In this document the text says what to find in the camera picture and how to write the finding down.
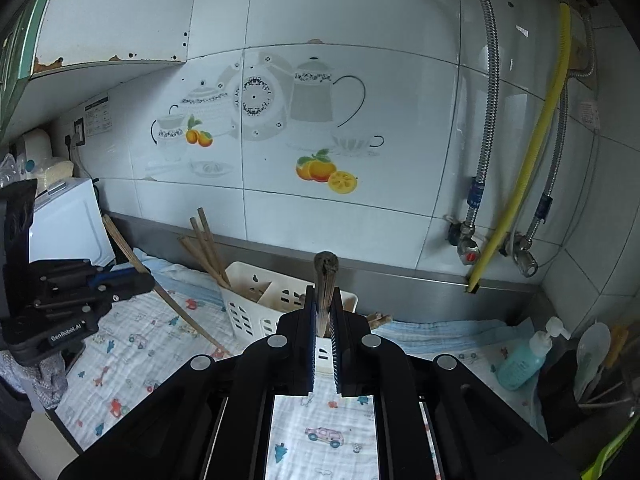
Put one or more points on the white wall label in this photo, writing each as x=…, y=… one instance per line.
x=96, y=115

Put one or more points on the grey crumpled cloth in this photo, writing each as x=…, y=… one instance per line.
x=42, y=382

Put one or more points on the clear plastic bag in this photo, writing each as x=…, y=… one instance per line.
x=11, y=170

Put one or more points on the small wall label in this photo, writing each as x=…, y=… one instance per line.
x=590, y=115

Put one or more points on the printed white blanket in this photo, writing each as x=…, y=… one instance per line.
x=125, y=350

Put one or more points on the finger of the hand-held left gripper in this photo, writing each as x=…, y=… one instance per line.
x=132, y=289
x=120, y=273

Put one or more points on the beige object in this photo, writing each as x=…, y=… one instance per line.
x=36, y=144

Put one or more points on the teal pump soap bottle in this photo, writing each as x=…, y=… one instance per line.
x=520, y=365

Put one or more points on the single long wooden chopstick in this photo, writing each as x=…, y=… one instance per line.
x=190, y=320
x=326, y=280

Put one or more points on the cream plastic utensil holder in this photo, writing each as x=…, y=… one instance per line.
x=245, y=310

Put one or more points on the wall cabinet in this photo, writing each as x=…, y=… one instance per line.
x=115, y=10

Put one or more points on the pale yellow sponge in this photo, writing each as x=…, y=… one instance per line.
x=56, y=172

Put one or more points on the white plastic spoon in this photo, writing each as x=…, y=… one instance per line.
x=592, y=355

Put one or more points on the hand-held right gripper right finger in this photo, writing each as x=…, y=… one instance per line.
x=338, y=355

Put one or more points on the dark utensil container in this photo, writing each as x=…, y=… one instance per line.
x=565, y=400

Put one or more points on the steel backsplash strip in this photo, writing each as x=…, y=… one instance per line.
x=350, y=272

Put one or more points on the metal valve with red knob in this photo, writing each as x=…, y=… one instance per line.
x=467, y=247

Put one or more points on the wall socket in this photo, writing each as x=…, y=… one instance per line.
x=76, y=132

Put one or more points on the plain metal valve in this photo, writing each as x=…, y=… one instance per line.
x=522, y=255

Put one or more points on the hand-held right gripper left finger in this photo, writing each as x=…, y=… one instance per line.
x=310, y=355

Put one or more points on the white appliance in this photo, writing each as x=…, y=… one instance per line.
x=65, y=225

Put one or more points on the neon green object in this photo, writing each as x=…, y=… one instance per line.
x=610, y=455

